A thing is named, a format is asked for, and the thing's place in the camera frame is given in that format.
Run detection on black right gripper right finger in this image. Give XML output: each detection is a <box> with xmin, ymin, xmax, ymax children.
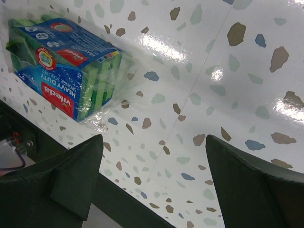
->
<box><xmin>205</xmin><ymin>135</ymin><xmax>304</xmax><ymax>228</ymax></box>

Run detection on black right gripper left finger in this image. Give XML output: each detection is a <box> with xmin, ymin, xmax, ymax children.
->
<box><xmin>0</xmin><ymin>134</ymin><xmax>103</xmax><ymax>228</ymax></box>

